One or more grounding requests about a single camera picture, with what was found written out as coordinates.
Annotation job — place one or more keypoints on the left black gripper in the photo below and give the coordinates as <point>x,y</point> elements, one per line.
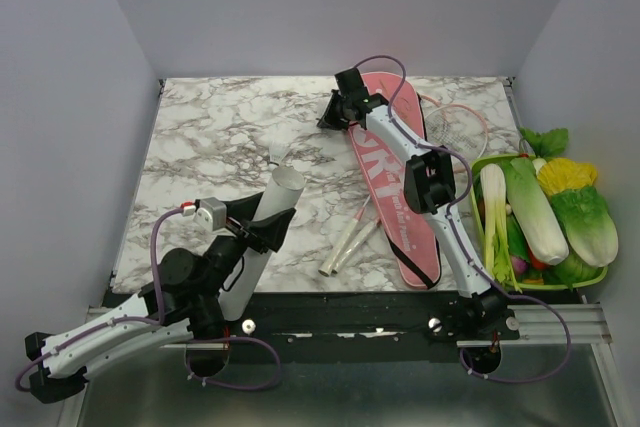
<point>271,233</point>

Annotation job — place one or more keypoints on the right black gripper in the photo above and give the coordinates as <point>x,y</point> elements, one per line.
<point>328,120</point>

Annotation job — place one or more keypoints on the white shuttlecock tube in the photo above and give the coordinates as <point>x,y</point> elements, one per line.
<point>283,191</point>

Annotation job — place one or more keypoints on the white shuttlecock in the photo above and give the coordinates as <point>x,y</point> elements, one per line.
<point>277,154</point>

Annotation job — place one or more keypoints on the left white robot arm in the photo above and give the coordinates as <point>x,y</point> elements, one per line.
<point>192,298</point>

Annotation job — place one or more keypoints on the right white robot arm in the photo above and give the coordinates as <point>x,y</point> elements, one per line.
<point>429,190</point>

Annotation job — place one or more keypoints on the pink badminton racket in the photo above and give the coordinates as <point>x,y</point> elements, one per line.
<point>344,244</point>

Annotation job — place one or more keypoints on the pink racket bag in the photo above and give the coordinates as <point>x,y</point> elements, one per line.
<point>411,239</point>

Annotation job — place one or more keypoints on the green vegetable basket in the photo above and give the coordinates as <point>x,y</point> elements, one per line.
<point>518,273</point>

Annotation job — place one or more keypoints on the white green leek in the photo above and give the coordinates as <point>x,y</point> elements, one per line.
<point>497,257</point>

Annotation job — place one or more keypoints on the green leafy vegetable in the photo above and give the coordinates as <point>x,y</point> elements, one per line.
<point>547,144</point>

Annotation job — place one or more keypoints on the white green bok choy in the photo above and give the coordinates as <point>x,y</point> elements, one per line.
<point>533,212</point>

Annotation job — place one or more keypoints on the yellow green napa cabbage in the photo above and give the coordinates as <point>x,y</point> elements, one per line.
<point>580,209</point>

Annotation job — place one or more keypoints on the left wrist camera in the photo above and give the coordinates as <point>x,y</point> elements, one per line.
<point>210,214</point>

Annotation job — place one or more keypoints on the black mounting base plate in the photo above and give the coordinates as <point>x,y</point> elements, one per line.
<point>341,328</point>

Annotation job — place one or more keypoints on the aluminium rail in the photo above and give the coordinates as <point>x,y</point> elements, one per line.
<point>534,325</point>

